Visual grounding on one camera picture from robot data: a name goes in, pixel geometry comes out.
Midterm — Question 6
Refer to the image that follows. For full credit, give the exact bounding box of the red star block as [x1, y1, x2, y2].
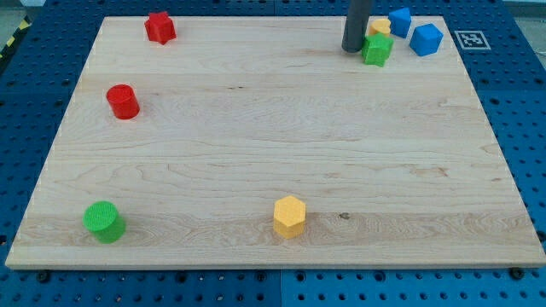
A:
[144, 11, 177, 44]

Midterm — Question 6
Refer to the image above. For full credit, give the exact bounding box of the wooden board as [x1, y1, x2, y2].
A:
[6, 16, 545, 270]

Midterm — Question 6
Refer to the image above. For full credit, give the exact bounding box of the blue cube block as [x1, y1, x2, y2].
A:
[409, 23, 444, 56]

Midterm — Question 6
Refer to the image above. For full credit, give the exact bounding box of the blue pentagon block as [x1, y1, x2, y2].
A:
[388, 7, 412, 38]

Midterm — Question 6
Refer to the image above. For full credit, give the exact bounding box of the yellow heart block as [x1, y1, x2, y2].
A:
[369, 18, 391, 37]

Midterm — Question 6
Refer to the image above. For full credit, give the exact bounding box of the black white fiducial marker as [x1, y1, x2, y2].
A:
[454, 30, 491, 50]

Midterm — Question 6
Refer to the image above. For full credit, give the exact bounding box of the red cylinder block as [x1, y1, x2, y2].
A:
[106, 84, 140, 119]

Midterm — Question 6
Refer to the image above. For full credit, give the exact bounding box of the yellow hexagon block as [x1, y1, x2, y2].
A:
[273, 195, 306, 239]

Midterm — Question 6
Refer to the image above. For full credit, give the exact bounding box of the green star block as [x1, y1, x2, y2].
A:
[362, 33, 394, 67]

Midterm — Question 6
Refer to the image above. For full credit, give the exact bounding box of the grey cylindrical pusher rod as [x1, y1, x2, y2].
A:
[341, 0, 374, 53]

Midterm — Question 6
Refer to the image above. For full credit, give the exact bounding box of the green cylinder block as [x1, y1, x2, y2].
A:
[82, 200, 125, 244]

